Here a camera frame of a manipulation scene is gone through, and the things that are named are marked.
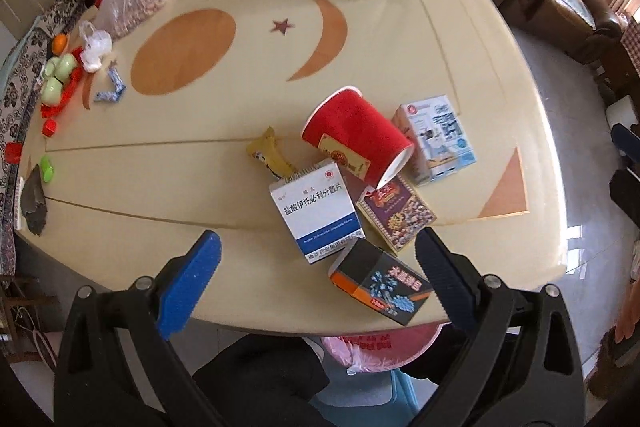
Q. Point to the small white plastic bag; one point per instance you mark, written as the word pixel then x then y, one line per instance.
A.
pixel 95 52

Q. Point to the blue and white candy wrapper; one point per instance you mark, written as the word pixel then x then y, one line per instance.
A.
pixel 116 79
pixel 107 96

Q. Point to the black and orange box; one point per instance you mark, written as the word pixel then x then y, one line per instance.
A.
pixel 380 277

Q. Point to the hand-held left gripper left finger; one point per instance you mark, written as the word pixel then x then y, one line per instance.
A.
pixel 190 282

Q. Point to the green bottle cap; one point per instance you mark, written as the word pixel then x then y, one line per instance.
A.
pixel 47 169

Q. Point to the purple playing card box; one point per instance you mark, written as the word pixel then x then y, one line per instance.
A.
pixel 395 212

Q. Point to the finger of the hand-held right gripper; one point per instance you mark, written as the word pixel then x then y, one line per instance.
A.
pixel 627 139
pixel 627 199

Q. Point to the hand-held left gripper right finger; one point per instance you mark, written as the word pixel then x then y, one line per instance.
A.
pixel 442 279

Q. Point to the pink plastic bag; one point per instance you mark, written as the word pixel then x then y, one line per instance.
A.
pixel 380 344

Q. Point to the floral patterned blanket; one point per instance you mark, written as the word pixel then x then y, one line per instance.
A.
pixel 15 107

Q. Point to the yellow snack wrapper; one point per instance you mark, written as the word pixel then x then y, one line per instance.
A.
pixel 270 152

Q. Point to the orange fruit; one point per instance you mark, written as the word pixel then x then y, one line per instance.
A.
pixel 61 43

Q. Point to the pale green apple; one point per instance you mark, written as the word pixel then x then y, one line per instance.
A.
pixel 53 90
pixel 68 64
pixel 51 69

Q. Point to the white and blue medicine box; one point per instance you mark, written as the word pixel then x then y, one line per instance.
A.
pixel 315 212

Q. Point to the person's black pants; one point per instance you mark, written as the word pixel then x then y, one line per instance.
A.
pixel 260 382

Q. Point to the pale blue drink carton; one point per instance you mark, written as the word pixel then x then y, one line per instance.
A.
pixel 440 142

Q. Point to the red paper cup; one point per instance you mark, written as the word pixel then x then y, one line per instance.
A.
pixel 350 127

